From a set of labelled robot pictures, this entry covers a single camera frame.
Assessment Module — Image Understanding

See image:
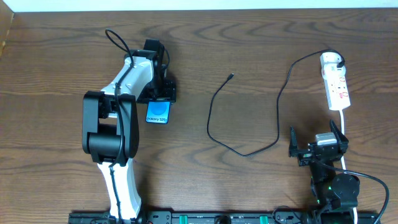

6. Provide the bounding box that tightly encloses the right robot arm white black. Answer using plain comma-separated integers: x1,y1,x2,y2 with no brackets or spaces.
289,121,360,223

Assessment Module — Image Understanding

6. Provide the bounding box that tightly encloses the blue screen Galaxy smartphone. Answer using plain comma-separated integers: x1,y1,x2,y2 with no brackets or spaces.
146,101,171,124

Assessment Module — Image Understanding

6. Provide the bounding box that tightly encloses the black left camera cable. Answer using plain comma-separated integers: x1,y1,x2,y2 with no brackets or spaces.
104,28,135,224

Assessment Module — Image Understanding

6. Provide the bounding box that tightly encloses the black USB charging cable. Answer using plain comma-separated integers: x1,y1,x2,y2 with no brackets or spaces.
206,49,346,157

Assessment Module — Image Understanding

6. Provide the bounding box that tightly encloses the white power strip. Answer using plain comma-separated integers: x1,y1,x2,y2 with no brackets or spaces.
322,64,351,111

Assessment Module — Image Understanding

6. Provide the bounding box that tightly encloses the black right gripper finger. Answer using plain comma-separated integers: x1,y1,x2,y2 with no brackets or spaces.
289,126,298,151
329,119,348,144

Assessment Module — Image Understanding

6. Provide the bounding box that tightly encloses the black camera cable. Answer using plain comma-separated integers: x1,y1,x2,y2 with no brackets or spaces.
317,160,390,224
104,28,135,224

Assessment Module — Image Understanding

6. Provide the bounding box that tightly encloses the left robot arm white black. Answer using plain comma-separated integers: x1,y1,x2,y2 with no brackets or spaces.
82,39,177,223

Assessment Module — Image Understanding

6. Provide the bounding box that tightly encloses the white USB charger plug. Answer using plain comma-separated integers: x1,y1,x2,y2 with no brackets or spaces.
320,52,346,80

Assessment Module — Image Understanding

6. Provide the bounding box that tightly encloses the white power strip cord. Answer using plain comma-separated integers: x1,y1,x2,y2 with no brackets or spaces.
338,109,359,224

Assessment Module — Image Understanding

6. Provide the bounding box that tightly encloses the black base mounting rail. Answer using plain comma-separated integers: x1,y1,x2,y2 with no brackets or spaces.
67,209,377,224

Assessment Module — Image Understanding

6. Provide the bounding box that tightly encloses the black right camera cable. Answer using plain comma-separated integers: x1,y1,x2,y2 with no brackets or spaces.
317,160,390,224

